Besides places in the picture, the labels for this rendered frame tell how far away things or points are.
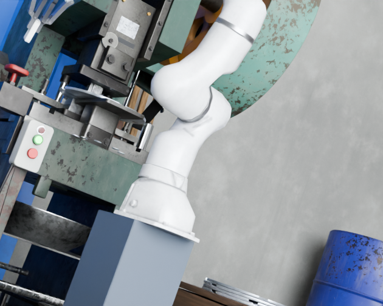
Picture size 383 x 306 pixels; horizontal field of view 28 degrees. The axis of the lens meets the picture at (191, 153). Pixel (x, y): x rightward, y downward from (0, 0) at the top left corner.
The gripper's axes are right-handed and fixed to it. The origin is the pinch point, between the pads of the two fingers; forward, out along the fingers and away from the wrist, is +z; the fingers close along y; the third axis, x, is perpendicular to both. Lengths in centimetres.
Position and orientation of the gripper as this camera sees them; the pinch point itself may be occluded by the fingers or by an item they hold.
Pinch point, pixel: (31, 30)
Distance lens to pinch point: 226.8
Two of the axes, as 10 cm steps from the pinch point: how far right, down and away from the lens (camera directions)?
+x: -3.1, -4.4, 8.4
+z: -5.3, 8.1, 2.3
